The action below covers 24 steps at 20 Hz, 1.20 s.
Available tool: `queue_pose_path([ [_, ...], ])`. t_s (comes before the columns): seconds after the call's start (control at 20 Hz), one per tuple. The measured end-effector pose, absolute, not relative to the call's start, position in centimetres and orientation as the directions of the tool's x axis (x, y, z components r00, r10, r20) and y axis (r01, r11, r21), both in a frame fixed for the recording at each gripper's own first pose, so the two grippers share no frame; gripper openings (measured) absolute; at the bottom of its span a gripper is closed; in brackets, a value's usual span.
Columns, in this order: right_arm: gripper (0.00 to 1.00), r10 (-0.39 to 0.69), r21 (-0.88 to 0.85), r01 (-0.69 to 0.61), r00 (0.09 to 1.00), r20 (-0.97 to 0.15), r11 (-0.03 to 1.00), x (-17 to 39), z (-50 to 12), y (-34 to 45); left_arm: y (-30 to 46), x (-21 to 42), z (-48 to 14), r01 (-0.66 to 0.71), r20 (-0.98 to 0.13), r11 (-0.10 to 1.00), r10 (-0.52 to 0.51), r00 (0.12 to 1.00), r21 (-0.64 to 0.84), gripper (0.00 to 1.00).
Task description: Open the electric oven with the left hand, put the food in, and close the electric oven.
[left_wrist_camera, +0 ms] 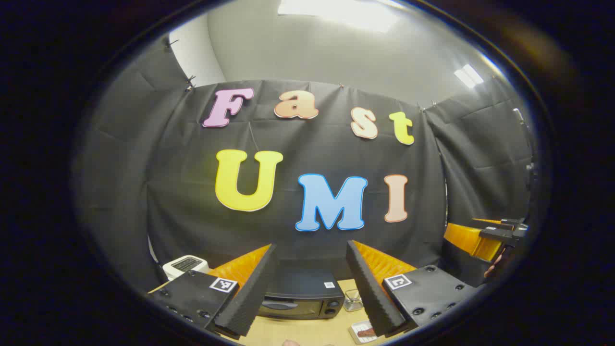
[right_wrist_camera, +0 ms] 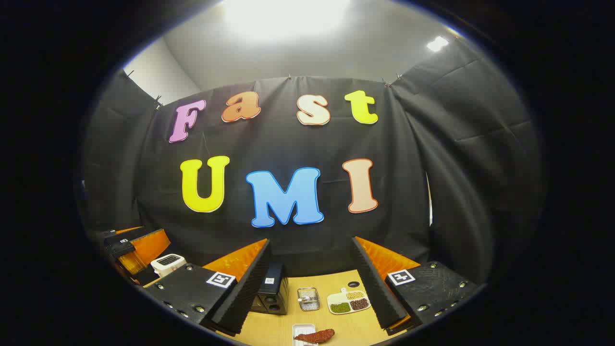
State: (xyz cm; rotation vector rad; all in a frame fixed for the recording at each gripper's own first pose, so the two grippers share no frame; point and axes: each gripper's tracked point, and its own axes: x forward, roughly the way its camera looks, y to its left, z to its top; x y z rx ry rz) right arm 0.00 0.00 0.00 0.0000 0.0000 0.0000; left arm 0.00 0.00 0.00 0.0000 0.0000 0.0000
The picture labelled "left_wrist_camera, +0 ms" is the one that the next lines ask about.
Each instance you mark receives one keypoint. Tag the white ribbed tray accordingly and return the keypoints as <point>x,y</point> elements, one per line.
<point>355,336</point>

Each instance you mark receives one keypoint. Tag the black backdrop cloth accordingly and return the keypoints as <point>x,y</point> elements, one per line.
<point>182,182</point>

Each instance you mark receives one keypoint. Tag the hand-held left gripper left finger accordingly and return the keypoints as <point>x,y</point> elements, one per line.
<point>252,288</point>

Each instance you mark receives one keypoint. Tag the large ceiling light panel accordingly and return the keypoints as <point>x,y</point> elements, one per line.
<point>336,12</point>

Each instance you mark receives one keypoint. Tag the white toaster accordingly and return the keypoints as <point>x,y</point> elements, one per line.
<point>185,264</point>

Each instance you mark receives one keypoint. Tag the red meat slice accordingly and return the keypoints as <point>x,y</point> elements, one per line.
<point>366,331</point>

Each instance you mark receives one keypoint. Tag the small ceiling light panel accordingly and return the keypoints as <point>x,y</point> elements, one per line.
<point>468,76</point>

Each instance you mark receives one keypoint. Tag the black electric oven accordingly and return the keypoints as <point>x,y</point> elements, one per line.
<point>302,293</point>

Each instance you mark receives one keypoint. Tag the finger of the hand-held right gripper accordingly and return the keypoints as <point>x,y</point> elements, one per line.
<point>473,240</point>
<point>514,224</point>

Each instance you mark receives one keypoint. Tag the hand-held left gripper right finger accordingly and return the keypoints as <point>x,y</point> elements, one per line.
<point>367,288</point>

